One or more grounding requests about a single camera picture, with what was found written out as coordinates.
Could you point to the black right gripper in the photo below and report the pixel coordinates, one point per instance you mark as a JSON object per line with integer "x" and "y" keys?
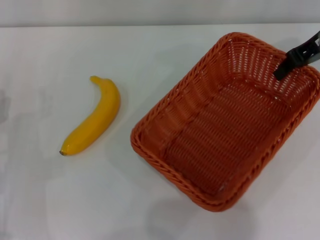
{"x": 311, "y": 47}

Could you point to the orange woven plastic basket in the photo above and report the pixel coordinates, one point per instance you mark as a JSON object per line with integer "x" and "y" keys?
{"x": 212, "y": 137}

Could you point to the yellow banana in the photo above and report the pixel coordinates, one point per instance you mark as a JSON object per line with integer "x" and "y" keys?
{"x": 100, "y": 117}

